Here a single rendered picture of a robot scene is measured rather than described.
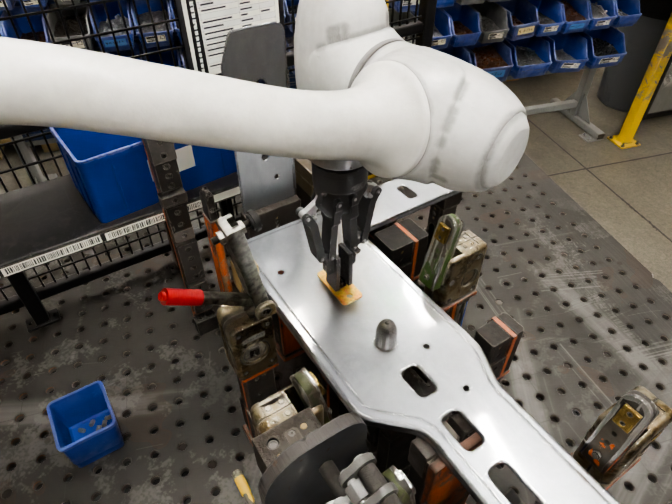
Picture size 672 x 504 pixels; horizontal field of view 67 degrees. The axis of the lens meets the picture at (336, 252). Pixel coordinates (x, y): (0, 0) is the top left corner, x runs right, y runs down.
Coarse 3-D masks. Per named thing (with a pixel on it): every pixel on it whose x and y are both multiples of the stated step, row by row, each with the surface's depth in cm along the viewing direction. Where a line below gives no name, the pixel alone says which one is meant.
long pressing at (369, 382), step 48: (288, 240) 93; (288, 288) 84; (384, 288) 84; (336, 336) 77; (432, 336) 77; (336, 384) 70; (384, 384) 71; (480, 384) 71; (432, 432) 65; (480, 432) 65; (528, 432) 65; (480, 480) 61; (528, 480) 61; (576, 480) 61
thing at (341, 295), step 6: (318, 276) 84; (324, 276) 84; (324, 282) 83; (342, 282) 82; (330, 288) 82; (342, 288) 82; (348, 288) 82; (354, 288) 82; (336, 294) 81; (342, 294) 81; (348, 294) 81; (354, 294) 81; (360, 294) 81; (342, 300) 80; (348, 300) 80; (354, 300) 80
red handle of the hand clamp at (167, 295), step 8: (168, 288) 64; (176, 288) 65; (160, 296) 63; (168, 296) 63; (176, 296) 64; (184, 296) 64; (192, 296) 65; (200, 296) 66; (208, 296) 67; (216, 296) 68; (224, 296) 69; (232, 296) 70; (240, 296) 71; (248, 296) 72; (168, 304) 63; (176, 304) 64; (184, 304) 65; (192, 304) 66; (200, 304) 66; (208, 304) 68; (216, 304) 68; (224, 304) 69; (232, 304) 70; (240, 304) 71; (248, 304) 72
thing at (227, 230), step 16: (224, 224) 62; (240, 224) 63; (256, 224) 63; (224, 240) 63; (240, 240) 63; (240, 256) 64; (240, 272) 67; (256, 272) 68; (256, 288) 69; (256, 304) 71
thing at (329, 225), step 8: (336, 200) 69; (336, 208) 69; (336, 216) 70; (328, 224) 72; (336, 224) 71; (328, 232) 73; (336, 232) 73; (328, 240) 74; (336, 240) 74; (328, 248) 75; (336, 248) 75; (328, 256) 75
